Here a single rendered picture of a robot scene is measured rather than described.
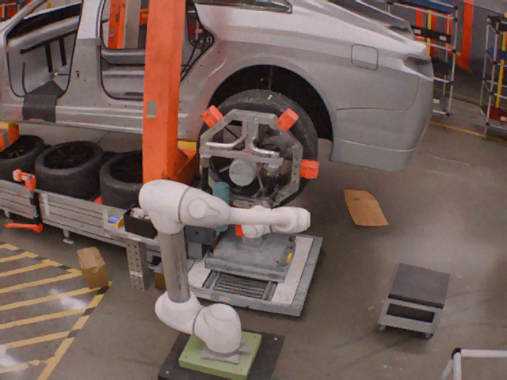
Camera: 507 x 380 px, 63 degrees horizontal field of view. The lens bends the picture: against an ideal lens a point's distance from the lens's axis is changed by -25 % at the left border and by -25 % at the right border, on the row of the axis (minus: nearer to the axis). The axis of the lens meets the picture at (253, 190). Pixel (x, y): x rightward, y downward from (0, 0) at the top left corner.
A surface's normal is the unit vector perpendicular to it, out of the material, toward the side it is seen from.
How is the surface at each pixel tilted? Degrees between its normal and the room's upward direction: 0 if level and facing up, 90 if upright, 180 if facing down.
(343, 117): 90
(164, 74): 90
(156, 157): 90
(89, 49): 88
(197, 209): 59
